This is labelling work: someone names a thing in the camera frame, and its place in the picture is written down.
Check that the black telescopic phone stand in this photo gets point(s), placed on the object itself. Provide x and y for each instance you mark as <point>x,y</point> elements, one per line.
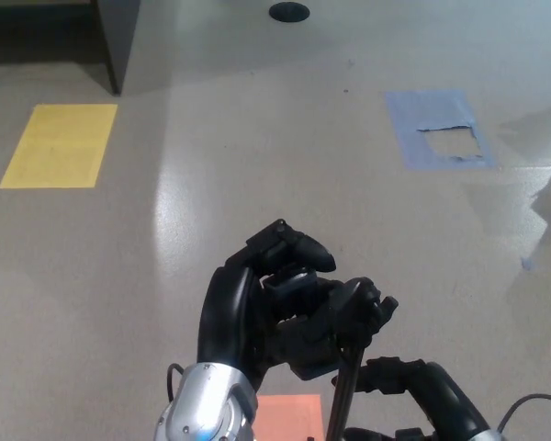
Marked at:
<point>351,298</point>

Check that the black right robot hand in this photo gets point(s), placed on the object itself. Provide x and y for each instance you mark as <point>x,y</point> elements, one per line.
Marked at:
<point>445,395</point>

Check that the black round floor disc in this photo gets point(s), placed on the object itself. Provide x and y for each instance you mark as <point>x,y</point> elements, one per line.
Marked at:
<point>289,10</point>

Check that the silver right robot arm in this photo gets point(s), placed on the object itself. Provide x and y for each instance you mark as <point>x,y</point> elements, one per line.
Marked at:
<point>484,436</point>

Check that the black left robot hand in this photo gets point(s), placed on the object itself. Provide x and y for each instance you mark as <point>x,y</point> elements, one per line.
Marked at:
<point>225,317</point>

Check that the orange paper sheet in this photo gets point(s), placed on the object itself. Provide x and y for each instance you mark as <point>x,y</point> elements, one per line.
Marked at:
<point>289,418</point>

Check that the dark desk side panel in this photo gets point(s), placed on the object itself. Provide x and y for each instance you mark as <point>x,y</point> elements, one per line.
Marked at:
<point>119,39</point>

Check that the torn blue paper sheet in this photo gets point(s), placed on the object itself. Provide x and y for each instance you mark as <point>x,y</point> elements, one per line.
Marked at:
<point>422,110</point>

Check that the small blue tape scrap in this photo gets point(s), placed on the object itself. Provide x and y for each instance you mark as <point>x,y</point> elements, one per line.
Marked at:
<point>528,263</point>

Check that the yellow paper sheet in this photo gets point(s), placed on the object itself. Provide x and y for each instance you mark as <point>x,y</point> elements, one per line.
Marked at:
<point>57,147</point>

